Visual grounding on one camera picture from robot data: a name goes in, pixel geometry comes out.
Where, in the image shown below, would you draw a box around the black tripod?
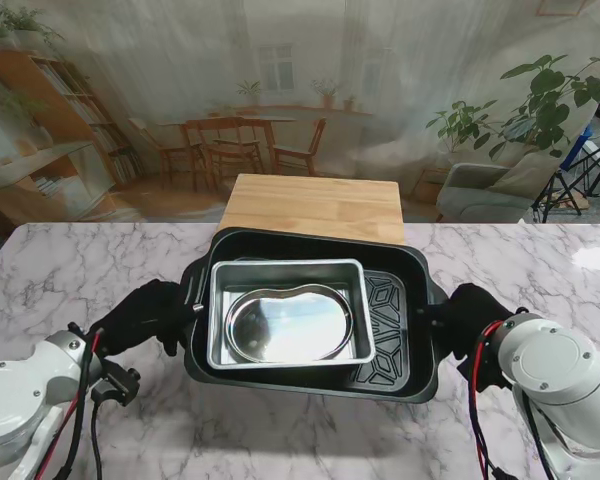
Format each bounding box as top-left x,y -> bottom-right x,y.
531,134 -> 600,224

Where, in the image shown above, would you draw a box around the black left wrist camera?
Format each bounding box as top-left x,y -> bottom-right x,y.
90,357 -> 142,406

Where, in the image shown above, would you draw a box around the large black patterned baking tray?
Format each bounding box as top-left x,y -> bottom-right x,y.
179,227 -> 449,405

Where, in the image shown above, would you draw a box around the kidney-shaped steel dish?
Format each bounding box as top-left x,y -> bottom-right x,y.
224,282 -> 354,364

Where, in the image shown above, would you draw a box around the wooden shelf with metal legs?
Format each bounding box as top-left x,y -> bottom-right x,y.
220,173 -> 406,247

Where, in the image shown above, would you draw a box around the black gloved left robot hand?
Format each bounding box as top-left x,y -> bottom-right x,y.
88,279 -> 204,357

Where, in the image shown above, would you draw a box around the silver rectangular baking tin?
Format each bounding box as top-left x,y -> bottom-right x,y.
207,258 -> 377,370

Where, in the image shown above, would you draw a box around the red black left arm cables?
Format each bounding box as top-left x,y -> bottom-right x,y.
32,327 -> 106,480

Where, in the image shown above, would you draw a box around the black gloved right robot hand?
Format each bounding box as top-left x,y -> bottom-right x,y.
437,283 -> 516,396

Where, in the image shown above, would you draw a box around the red black right arm cables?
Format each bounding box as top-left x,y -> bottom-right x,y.
467,322 -> 556,480

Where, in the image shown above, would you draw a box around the blue panel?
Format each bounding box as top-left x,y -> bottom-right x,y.
559,124 -> 594,171

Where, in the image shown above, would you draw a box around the red black arm cables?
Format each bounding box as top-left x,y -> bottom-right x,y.
32,327 -> 106,480
467,322 -> 556,480

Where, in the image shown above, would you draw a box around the printed room scene backdrop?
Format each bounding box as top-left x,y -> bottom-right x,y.
0,0 -> 600,224

